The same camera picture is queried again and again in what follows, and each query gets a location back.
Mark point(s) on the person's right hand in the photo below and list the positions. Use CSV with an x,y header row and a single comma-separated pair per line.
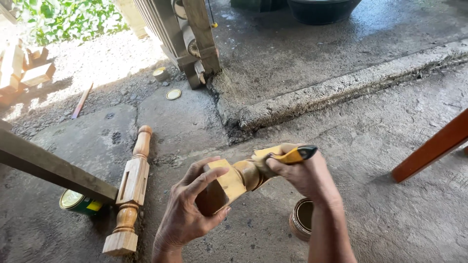
x,y
310,179

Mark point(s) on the person's left hand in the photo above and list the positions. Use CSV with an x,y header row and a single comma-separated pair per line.
x,y
179,212

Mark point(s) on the varnished wooden leg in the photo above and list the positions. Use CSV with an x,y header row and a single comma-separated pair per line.
x,y
234,181

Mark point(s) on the open varnish can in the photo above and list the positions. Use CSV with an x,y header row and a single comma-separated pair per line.
x,y
301,219

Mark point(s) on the bare turned wooden leg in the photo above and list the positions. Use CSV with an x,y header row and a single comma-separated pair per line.
x,y
132,182

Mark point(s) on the green tin can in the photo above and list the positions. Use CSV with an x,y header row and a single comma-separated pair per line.
x,y
78,202

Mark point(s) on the round gold tin lid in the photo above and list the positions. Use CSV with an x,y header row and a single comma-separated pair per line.
x,y
173,94

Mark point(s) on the red-brown wooden plank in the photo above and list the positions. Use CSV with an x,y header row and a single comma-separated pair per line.
x,y
431,146

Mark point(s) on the grey wooden beam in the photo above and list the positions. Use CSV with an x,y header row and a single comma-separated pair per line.
x,y
55,166

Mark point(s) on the small open tin can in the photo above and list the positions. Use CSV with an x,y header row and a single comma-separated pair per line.
x,y
160,73

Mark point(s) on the thin reddish wooden stick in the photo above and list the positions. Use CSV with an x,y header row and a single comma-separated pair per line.
x,y
82,100

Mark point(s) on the black plastic basin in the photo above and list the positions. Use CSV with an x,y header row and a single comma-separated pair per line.
x,y
321,11

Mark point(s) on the pile of wooden blocks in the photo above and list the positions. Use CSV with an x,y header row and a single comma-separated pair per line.
x,y
22,71

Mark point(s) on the green leafy plants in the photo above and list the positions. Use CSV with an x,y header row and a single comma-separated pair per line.
x,y
69,18

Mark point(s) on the grey wooden frame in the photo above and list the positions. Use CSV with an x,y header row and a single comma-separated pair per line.
x,y
182,33

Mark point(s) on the pale wooden post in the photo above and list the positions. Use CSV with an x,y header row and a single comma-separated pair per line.
x,y
132,18

